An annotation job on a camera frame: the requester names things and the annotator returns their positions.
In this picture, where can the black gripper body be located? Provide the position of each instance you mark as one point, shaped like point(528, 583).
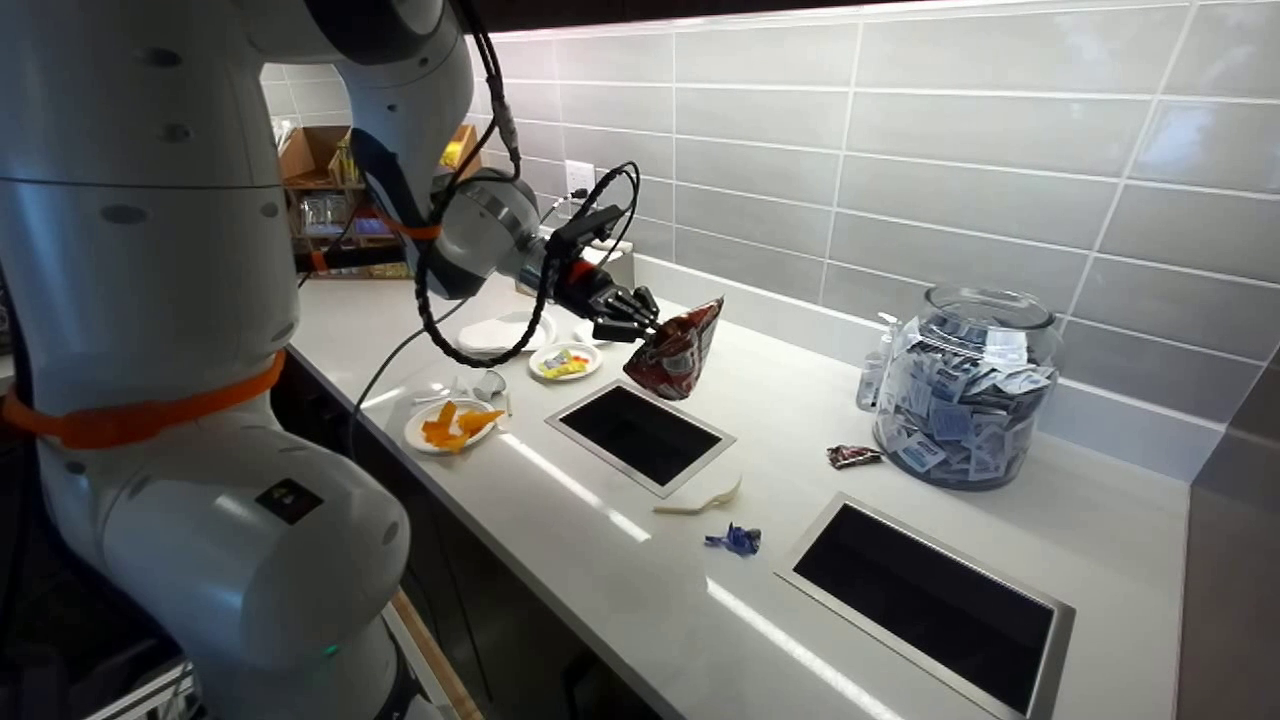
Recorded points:
point(585, 280)

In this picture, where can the red doritos packet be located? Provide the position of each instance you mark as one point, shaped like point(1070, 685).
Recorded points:
point(678, 354)

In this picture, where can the white franka robot arm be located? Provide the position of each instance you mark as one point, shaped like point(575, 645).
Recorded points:
point(147, 241)

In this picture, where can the empty white plate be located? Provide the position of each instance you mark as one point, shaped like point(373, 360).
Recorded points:
point(500, 335)

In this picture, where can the yellow food pieces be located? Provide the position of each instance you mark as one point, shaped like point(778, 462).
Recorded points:
point(567, 365)

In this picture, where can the small white plate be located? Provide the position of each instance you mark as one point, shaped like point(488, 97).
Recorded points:
point(537, 360)

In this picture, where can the clear glass bowl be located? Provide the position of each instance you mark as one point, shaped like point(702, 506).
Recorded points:
point(466, 384)

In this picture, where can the orange chips pile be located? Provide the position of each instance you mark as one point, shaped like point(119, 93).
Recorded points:
point(463, 426)

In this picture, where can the white paper napkin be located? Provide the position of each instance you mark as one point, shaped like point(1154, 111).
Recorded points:
point(698, 502)

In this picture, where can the white plate with chips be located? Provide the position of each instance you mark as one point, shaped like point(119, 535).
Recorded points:
point(419, 435)

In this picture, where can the crumpled blue wrapper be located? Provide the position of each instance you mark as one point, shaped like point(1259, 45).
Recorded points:
point(732, 542)

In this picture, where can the small clear sanitizer bottle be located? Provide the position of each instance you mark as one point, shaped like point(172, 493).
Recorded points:
point(873, 383)

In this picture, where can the wooden shelf unit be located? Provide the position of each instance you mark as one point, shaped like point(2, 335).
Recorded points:
point(332, 241)

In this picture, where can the small dark candy wrapper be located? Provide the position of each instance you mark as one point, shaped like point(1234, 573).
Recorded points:
point(853, 459)

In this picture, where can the cardboard box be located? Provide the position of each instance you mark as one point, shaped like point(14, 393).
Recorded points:
point(315, 156)

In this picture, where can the glass jar of blue packets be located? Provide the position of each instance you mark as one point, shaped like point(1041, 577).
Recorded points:
point(965, 402)

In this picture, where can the wooden side table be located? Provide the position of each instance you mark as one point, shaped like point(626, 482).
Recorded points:
point(435, 660)

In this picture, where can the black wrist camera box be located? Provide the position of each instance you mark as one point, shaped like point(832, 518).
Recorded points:
point(585, 225)

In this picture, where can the white wall outlet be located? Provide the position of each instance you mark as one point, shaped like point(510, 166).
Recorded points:
point(579, 181)

